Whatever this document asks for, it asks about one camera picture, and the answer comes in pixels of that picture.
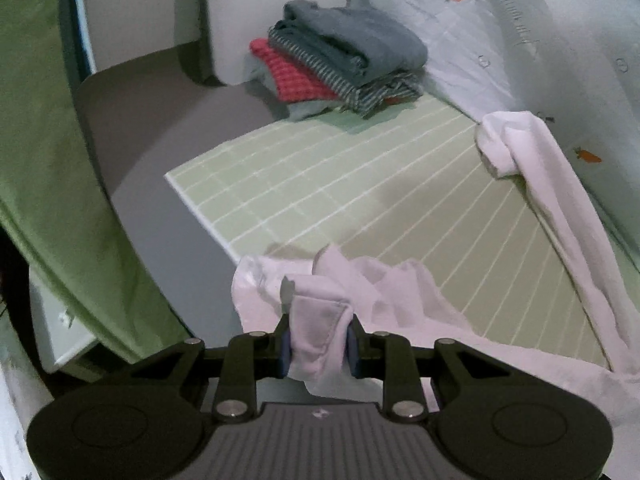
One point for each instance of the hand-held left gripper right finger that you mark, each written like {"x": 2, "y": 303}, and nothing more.
{"x": 356, "y": 355}

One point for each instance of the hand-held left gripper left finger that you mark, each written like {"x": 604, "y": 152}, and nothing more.
{"x": 285, "y": 347}

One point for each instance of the white shirt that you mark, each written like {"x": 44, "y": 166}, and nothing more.
{"x": 400, "y": 300}

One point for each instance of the green checked mat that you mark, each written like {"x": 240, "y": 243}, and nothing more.
{"x": 350, "y": 185}

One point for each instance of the white storage box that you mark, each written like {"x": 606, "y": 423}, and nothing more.
{"x": 55, "y": 330}

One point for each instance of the folded pale blue garment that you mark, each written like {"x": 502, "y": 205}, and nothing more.
{"x": 310, "y": 110}

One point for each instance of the folded red knit garment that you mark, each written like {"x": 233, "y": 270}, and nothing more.
{"x": 285, "y": 70}

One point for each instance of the folded striped garment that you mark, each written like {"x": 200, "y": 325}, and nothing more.
{"x": 320, "y": 67}

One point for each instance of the green curtain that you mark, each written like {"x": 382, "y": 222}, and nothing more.
{"x": 50, "y": 160}

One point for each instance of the pale blue carrot print sheet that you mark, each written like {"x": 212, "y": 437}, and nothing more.
{"x": 500, "y": 60}

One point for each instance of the white board panel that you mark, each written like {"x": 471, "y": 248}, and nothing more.
{"x": 275, "y": 10}

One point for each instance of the white panel with blue edge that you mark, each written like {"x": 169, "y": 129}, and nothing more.
{"x": 130, "y": 10}

